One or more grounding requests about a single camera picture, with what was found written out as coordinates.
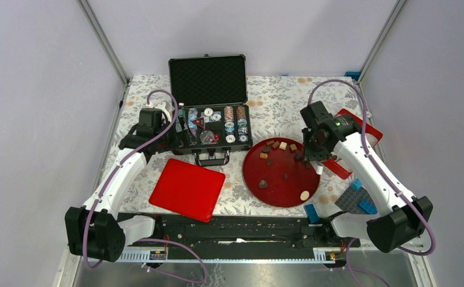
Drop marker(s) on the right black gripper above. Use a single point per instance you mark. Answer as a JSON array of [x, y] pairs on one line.
[[309, 154]]

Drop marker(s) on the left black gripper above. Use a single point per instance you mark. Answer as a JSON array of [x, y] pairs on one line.
[[180, 139]]

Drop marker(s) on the silver metal tongs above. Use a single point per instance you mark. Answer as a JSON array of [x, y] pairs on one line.
[[319, 168]]

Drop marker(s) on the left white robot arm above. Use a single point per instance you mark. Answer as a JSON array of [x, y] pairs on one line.
[[93, 229]]

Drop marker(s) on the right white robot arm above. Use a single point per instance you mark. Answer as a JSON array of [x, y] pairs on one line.
[[400, 215]]

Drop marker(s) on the red chocolate box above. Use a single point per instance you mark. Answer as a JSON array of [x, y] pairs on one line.
[[338, 166]]

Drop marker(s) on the white oval chocolate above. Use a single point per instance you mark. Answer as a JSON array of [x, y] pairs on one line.
[[304, 195]]

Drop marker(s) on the dark heart chocolate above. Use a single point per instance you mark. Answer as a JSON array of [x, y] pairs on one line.
[[262, 184]]

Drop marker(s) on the black poker chip case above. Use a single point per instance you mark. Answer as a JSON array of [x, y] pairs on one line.
[[212, 90]]

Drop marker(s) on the red square box lid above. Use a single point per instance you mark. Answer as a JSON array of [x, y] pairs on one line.
[[188, 190]]

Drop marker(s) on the round red tray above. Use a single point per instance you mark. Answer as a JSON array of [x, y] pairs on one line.
[[280, 162]]

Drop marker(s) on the grey lego baseplate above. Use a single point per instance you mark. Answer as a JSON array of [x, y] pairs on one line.
[[356, 200]]

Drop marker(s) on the blue lego brick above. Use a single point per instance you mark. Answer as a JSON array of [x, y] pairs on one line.
[[312, 216]]

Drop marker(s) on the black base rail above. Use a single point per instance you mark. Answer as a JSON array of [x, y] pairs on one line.
[[246, 238]]

